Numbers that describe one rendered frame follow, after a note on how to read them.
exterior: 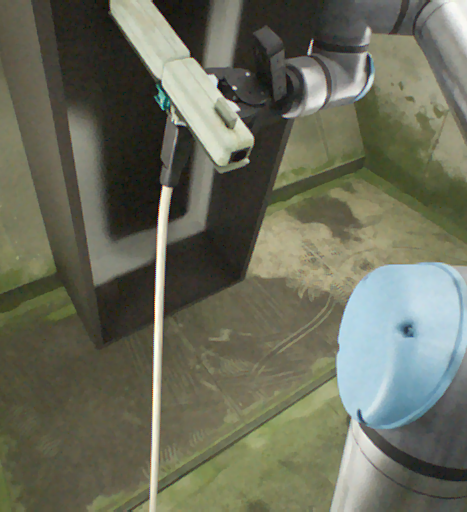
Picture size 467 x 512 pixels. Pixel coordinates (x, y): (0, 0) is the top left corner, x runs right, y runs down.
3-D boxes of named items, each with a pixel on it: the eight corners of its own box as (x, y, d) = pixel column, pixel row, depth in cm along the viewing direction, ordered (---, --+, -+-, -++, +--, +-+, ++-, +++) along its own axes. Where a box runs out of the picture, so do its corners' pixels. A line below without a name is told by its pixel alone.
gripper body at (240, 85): (226, 148, 66) (285, 130, 71) (244, 105, 59) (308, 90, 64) (200, 112, 68) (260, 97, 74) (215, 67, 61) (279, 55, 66)
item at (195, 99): (219, 234, 68) (264, 129, 49) (192, 245, 66) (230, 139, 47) (90, 37, 83) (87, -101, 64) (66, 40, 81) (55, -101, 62)
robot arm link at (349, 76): (342, 35, 76) (332, 92, 82) (289, 44, 70) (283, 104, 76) (385, 48, 70) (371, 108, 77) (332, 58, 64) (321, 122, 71)
